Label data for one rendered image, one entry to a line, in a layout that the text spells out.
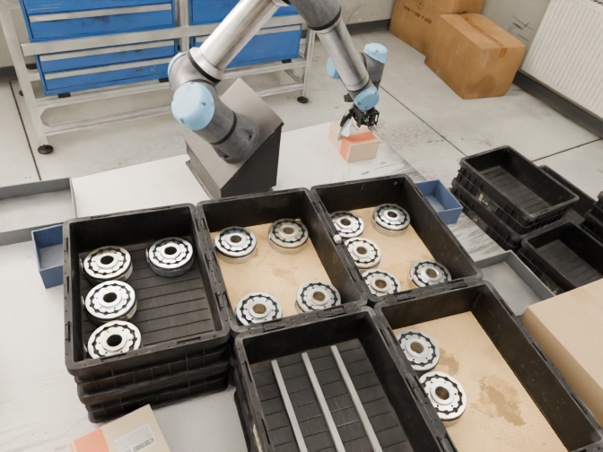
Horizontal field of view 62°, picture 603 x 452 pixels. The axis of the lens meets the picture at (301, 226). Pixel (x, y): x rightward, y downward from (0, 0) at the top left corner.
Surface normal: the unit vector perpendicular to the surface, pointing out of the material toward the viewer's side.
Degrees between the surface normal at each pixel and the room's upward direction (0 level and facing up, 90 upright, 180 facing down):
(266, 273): 0
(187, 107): 46
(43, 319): 0
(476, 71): 90
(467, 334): 0
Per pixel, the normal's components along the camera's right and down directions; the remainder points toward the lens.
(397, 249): 0.11, -0.72
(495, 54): 0.32, 0.66
